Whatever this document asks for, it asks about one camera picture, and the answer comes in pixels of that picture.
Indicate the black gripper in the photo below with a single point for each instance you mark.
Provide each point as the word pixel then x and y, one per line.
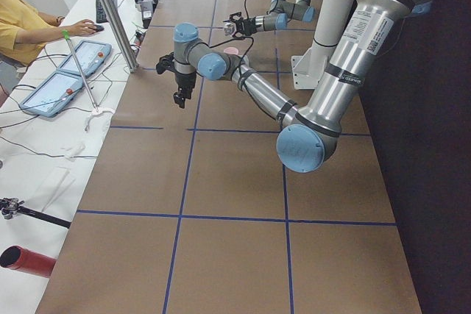
pixel 249 24
pixel 185 80

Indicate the glass sauce bottle steel cap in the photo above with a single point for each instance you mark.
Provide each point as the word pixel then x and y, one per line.
pixel 230 28

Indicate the pink cup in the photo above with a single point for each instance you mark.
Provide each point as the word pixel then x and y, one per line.
pixel 231 50

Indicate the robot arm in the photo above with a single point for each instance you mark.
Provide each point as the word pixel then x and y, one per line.
pixel 278 15
pixel 348 36

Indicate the blue teach pendant far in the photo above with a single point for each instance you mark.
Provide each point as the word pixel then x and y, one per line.
pixel 91 56

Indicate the blue teach pendant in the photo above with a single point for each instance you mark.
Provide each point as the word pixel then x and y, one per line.
pixel 91 56
pixel 52 95

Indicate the computer mouse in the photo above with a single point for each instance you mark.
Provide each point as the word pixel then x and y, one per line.
pixel 98 28

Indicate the black keyboard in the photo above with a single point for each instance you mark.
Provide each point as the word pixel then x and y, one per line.
pixel 101 16

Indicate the metal rod green tip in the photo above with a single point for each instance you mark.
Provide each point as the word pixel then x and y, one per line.
pixel 81 72

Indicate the blue teach pendant near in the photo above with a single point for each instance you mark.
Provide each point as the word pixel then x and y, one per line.
pixel 52 95

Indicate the person in yellow shirt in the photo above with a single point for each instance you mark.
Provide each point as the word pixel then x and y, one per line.
pixel 25 30

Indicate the black rod tool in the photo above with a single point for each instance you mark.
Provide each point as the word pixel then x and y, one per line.
pixel 11 207

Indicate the red cylinder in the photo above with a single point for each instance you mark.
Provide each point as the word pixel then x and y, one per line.
pixel 20 259

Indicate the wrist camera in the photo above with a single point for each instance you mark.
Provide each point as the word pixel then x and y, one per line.
pixel 165 63
pixel 234 18

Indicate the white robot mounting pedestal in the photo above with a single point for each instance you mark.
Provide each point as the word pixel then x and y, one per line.
pixel 308 69

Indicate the aluminium frame post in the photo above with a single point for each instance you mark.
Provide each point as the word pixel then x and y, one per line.
pixel 120 34

